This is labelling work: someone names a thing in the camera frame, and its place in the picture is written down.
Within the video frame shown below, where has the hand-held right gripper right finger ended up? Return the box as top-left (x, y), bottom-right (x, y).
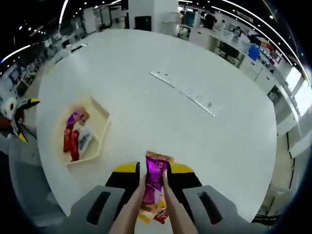
top-left (168, 162), bottom-right (241, 226)

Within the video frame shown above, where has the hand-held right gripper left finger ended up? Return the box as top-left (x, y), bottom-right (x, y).
top-left (70, 162), bottom-right (141, 225)

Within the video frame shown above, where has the red food snack packet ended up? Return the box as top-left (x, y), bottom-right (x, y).
top-left (70, 130), bottom-right (81, 162)
top-left (63, 128), bottom-right (74, 153)

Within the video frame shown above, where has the purple food snack packet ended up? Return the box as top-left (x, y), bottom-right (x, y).
top-left (67, 111), bottom-right (85, 128)

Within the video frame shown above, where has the orange pink food packet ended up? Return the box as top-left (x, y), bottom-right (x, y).
top-left (76, 105), bottom-right (90, 122)

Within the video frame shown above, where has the purple gold-ended food packet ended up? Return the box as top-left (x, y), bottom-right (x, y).
top-left (142, 150), bottom-right (175, 212)

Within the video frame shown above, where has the silver food snack packet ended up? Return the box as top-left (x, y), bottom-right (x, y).
top-left (78, 126), bottom-right (95, 153)

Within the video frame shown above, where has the cream hexagonal container tray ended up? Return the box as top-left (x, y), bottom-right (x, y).
top-left (55, 96), bottom-right (110, 166)

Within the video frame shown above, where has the white table socket strip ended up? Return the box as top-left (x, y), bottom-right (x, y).
top-left (149, 70), bottom-right (221, 117)

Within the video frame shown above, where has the white square pillar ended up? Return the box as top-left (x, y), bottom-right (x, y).
top-left (128, 0), bottom-right (179, 31)

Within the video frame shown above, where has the blue storage bin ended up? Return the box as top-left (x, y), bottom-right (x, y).
top-left (248, 45), bottom-right (260, 59)

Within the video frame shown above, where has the teal panel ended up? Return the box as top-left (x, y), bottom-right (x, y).
top-left (185, 11), bottom-right (202, 26)

